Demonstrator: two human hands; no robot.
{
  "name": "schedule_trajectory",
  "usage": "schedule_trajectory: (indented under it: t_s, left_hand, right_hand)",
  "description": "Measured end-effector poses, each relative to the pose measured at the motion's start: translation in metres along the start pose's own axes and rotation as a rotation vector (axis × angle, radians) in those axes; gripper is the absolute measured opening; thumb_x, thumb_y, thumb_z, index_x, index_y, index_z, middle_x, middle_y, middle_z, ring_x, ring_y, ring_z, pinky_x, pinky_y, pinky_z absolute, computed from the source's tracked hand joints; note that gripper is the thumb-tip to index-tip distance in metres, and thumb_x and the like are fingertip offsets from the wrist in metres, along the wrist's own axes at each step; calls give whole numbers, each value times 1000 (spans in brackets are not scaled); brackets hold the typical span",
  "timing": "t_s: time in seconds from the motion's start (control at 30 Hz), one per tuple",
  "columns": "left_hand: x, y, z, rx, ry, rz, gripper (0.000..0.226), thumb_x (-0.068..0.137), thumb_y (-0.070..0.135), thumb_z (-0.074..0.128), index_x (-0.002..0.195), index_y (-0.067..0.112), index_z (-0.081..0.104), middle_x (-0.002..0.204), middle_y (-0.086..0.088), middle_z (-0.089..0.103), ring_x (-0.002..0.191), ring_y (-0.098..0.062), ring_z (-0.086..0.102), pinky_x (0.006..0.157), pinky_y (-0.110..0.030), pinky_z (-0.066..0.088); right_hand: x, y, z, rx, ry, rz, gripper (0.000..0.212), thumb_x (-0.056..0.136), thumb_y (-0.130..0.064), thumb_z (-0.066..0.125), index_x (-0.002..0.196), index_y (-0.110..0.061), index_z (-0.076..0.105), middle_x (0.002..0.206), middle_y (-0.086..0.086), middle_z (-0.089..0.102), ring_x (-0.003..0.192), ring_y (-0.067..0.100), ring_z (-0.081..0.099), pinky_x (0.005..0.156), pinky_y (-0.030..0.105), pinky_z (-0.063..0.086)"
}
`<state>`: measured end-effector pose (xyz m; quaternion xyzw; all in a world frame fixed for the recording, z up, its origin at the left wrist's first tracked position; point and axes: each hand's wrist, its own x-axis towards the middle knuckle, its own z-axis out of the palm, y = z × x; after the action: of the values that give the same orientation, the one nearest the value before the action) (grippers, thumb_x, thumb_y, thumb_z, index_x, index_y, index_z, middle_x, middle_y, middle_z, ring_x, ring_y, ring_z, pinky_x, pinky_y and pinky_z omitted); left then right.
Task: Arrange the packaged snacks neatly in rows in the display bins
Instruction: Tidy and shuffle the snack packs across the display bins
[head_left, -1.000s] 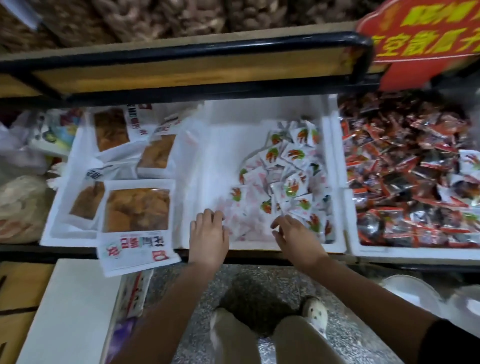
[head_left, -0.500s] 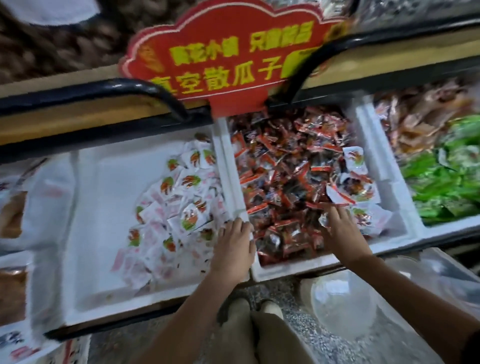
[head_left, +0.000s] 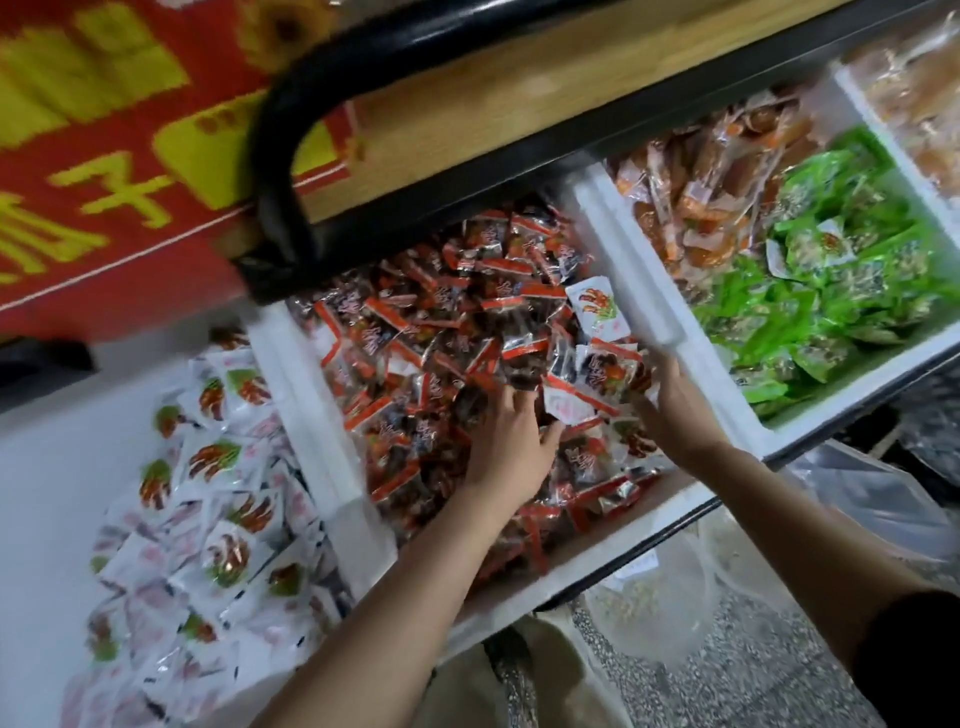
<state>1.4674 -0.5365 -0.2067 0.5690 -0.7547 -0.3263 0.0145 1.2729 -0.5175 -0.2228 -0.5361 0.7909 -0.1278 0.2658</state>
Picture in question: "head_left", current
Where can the person's left hand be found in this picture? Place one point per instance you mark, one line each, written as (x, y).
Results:
(510, 447)

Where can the person's right hand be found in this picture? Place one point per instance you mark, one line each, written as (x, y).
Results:
(683, 417)

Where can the pile of dark red packets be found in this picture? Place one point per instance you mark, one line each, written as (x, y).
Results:
(435, 323)

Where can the pile of green packets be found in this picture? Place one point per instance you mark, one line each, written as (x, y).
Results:
(818, 278)

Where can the pile of brown packets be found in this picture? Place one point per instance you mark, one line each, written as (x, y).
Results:
(705, 180)

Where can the pile of orange packets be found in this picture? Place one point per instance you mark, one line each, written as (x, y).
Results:
(923, 90)

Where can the person's left forearm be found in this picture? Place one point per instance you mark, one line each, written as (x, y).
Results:
(390, 615)

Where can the person's right forearm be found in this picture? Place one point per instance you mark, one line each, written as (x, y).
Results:
(818, 563)

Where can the person's beige trousers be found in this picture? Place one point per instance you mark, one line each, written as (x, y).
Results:
(570, 675)

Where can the clear rectangular plastic tub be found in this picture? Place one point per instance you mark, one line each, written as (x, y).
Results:
(878, 503)

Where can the red scalloped sign yellow lettering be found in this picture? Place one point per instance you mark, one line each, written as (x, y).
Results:
(120, 165)

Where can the black metal guard rail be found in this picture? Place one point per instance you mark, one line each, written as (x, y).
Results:
(38, 368)
(300, 105)

